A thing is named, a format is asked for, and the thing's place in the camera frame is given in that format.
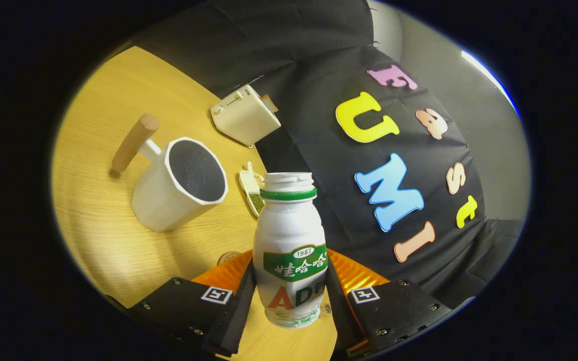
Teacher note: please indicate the round wooden coaster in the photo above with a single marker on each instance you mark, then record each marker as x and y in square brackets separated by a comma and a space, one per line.
[226, 257]

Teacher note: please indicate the wooden table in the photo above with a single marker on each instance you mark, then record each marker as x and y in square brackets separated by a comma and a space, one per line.
[98, 225]

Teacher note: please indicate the brown toast slice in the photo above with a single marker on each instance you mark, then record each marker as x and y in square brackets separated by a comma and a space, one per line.
[270, 103]

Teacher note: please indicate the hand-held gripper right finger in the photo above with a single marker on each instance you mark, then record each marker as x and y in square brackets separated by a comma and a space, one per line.
[341, 311]

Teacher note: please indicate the white juice bottle green label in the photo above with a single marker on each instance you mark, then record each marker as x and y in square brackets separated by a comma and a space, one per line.
[289, 225]

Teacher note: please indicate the white divided bean dish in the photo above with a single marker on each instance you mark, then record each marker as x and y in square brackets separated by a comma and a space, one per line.
[250, 183]

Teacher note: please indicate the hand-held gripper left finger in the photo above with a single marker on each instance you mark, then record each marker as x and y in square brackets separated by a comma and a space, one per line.
[236, 311]

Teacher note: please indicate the cream toaster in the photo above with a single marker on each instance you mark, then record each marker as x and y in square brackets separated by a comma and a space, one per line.
[246, 118]

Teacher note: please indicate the black backdrop cloth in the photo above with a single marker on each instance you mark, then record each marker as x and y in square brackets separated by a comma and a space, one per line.
[329, 150]

